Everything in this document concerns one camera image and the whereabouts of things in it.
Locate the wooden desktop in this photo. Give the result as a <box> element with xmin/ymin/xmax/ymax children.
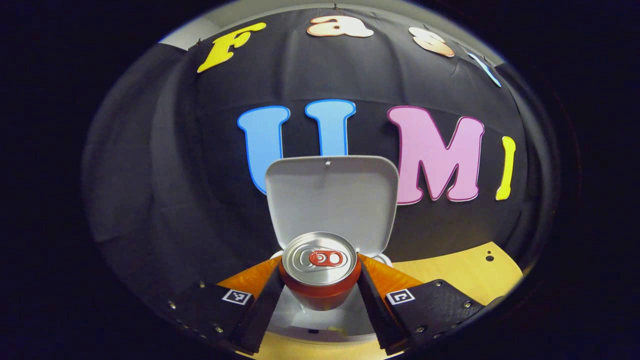
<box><xmin>240</xmin><ymin>241</ymin><xmax>524</xmax><ymax>360</ymax></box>

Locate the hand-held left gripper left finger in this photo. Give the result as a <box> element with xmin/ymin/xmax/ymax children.
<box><xmin>167</xmin><ymin>255</ymin><xmax>286</xmax><ymax>357</ymax></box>

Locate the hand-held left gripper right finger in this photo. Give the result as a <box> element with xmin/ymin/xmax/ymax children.
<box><xmin>356</xmin><ymin>252</ymin><xmax>485</xmax><ymax>357</ymax></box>

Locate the black backdrop cloth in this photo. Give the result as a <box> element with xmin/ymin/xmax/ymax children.
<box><xmin>82</xmin><ymin>6</ymin><xmax>558</xmax><ymax>306</ymax></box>

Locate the white desktop garbage bin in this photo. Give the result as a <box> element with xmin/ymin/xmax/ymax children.
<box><xmin>264</xmin><ymin>155</ymin><xmax>401</xmax><ymax>344</ymax></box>

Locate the red pop can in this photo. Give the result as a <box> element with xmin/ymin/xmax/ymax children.
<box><xmin>278</xmin><ymin>231</ymin><xmax>362</xmax><ymax>312</ymax></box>

